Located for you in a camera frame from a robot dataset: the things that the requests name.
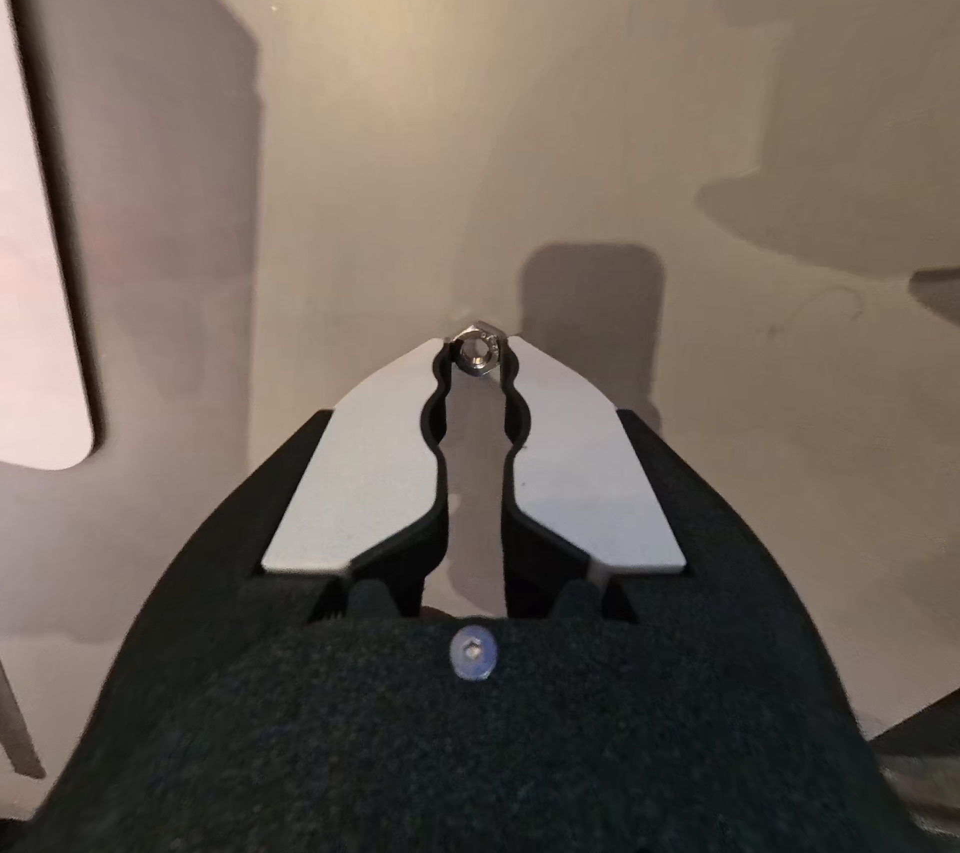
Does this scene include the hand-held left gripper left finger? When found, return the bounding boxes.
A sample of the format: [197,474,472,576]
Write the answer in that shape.
[258,335,455,618]

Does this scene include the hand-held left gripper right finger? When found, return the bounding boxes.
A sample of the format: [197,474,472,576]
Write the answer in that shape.
[497,335,689,618]

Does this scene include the steel hex nut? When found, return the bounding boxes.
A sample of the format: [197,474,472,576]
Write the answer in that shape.
[448,319,505,380]

